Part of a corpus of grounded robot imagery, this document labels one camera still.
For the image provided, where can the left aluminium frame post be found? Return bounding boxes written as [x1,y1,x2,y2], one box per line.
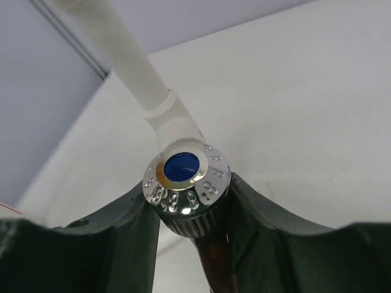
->
[29,0,109,80]

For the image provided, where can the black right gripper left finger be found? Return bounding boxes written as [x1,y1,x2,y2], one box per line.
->
[1,194,159,292]

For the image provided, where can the white PVC pipe frame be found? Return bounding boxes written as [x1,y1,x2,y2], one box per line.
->
[53,1,205,149]

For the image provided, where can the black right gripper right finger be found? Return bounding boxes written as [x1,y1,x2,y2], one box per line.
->
[228,174,390,292]

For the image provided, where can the brown water faucet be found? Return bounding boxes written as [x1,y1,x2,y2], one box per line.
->
[142,139,238,292]

